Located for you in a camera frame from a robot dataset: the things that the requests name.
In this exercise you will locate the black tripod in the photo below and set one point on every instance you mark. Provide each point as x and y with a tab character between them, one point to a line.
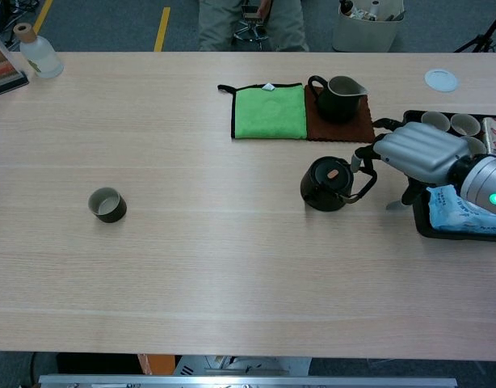
480	40

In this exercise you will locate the brown cloth mat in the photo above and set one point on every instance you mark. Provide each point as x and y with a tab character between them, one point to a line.
353	131

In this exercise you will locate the orange object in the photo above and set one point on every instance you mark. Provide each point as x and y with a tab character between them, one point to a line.
159	363

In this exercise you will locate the black pitcher beige inside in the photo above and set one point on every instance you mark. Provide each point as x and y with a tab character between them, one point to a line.
337	109

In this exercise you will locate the dark teacup beige inside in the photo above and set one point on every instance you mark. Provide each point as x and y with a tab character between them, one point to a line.
110	212

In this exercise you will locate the small beige teacup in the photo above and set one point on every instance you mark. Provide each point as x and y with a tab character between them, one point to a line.
465	124
476	145
434	118

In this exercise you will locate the blue wet wipes pack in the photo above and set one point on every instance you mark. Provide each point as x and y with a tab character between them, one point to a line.
450	214

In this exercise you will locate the glass bottle wooden cap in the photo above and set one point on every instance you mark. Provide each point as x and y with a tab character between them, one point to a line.
42	58

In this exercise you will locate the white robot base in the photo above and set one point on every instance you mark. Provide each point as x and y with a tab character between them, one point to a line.
240	365

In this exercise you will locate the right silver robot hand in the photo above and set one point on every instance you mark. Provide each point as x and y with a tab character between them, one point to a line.
421	151

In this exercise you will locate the aluminium rail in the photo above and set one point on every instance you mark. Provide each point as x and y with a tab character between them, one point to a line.
248	382

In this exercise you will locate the person in khaki trousers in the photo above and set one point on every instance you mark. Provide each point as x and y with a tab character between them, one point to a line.
215	28

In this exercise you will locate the beige storage bin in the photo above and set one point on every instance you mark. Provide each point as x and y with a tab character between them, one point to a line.
365	34

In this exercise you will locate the white round lid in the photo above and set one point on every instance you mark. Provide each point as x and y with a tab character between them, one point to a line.
441	80

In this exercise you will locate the metal chair base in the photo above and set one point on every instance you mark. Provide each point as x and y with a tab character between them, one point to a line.
248	32

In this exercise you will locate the dark handheld phone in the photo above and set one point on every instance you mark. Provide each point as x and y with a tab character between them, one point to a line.
250	14

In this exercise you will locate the black plastic tray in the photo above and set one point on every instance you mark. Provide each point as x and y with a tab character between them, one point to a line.
419	224

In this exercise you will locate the green cloth black trim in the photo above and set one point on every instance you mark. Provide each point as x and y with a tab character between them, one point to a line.
268	113

